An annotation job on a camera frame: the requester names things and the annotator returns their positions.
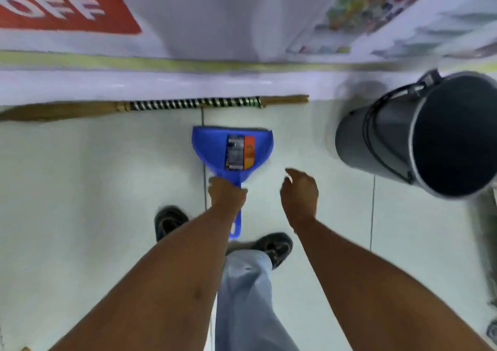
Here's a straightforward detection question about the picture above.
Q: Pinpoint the person's left hand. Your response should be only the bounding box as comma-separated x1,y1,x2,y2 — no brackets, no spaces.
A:
208,176,248,221

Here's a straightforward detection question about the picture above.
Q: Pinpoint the person's right hand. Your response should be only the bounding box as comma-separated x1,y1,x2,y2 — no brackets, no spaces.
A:
280,168,319,232

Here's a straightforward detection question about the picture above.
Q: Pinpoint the blue plastic dustpan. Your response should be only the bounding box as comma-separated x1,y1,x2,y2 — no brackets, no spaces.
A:
191,126,274,240

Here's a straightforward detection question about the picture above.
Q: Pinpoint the person's right forearm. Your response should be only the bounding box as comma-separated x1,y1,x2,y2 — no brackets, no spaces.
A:
291,215,494,351

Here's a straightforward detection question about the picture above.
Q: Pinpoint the person's left forearm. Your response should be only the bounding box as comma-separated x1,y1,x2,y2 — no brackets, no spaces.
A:
50,203,243,351

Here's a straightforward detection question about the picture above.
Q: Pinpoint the person's right black shoe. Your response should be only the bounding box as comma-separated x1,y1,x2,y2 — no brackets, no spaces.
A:
248,232,294,270

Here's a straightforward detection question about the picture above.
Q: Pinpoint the person's black shoe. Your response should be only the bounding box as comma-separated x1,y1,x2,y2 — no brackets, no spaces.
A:
154,206,189,243
248,232,294,270

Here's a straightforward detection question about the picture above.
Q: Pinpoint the person's left black shoe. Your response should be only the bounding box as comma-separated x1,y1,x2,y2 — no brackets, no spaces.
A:
154,206,189,243

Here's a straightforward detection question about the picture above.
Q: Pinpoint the person's light blue trouser leg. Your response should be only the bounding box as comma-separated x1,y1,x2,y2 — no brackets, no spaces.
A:
215,249,300,351

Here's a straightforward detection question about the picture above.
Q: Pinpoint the grey metal bucket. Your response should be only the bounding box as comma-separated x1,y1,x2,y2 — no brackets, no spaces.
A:
335,69,497,200

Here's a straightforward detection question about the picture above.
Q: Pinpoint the white banner with red patch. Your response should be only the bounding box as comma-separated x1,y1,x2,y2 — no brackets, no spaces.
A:
0,0,497,72

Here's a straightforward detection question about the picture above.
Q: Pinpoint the grass broom with striped handle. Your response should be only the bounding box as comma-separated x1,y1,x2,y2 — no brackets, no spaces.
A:
0,95,310,122

